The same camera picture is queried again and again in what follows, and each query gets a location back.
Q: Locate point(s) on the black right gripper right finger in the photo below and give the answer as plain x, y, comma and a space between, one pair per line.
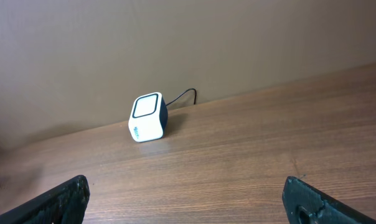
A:
304, 204

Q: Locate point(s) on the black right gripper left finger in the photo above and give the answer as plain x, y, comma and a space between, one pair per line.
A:
63, 204

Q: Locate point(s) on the white barcode scanner box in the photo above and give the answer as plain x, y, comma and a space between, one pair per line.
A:
148, 118

